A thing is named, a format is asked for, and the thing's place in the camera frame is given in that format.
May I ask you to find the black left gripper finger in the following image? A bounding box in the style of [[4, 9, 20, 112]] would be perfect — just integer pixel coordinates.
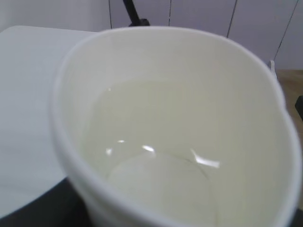
[[0, 179, 92, 227]]

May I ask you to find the black right camera cable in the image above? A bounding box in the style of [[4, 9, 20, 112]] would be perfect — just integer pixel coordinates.
[[122, 0, 151, 27]]

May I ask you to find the white object at wall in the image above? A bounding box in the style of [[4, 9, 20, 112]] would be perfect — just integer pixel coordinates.
[[270, 60, 277, 78]]

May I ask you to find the white paper cup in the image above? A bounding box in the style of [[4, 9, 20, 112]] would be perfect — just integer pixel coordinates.
[[49, 26, 303, 227]]

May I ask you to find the dark object on floor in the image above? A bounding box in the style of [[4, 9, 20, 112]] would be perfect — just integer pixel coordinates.
[[294, 95, 303, 121]]

